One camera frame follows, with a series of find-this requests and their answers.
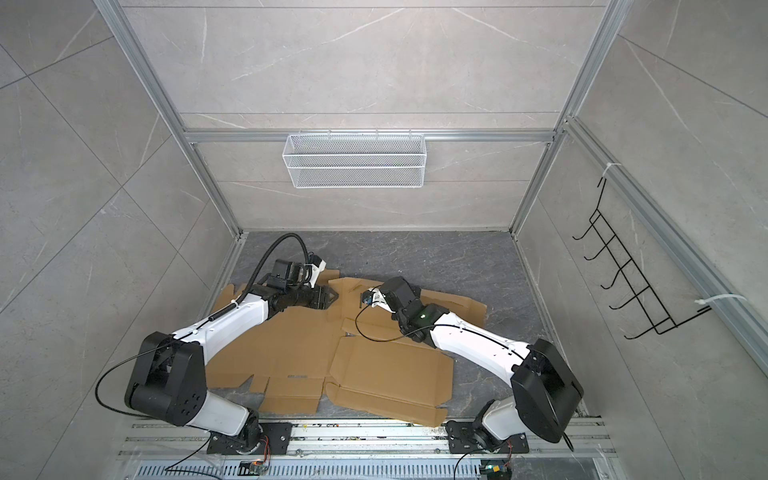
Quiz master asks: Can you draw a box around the cardboard box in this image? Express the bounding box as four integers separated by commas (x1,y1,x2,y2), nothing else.
206,273,364,415
325,277,454,427

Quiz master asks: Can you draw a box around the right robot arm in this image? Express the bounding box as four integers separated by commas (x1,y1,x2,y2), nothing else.
360,277,584,452

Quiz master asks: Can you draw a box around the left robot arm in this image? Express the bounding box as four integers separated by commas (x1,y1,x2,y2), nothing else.
124,254,338,445

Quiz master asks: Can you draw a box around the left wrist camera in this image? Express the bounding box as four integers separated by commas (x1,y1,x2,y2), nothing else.
306,254,326,286

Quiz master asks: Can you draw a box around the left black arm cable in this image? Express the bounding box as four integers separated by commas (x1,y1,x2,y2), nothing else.
94,232,313,419

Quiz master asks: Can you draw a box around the white wire mesh basket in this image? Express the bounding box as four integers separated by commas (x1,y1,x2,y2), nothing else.
282,133,428,189

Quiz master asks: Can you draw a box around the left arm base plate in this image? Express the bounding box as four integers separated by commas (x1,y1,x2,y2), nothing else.
206,421,293,456

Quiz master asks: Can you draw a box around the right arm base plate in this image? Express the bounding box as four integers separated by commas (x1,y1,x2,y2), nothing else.
444,420,530,454

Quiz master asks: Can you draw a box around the aluminium mounting rail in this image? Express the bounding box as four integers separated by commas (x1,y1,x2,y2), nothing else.
116,418,618,460

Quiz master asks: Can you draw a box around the black wire hook rack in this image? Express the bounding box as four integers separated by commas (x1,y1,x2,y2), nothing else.
571,178,713,341

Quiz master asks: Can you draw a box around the aluminium frame profile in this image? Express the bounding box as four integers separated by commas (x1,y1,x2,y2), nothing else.
96,1,767,370

